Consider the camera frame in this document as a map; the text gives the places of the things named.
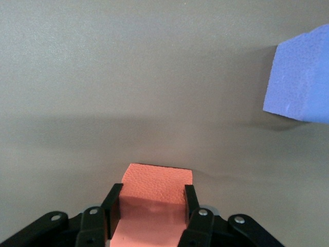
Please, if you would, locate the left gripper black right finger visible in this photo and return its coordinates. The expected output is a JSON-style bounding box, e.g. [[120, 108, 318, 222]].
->
[[177, 184, 215, 247]]

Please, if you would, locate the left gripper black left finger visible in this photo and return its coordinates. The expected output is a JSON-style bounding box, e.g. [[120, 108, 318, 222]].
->
[[76, 183, 123, 247]]

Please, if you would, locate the orange foam block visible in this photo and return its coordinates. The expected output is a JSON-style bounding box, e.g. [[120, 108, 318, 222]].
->
[[109, 163, 193, 247]]

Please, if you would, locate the purple foam block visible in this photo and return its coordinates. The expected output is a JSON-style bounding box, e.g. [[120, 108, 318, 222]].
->
[[263, 23, 329, 124]]

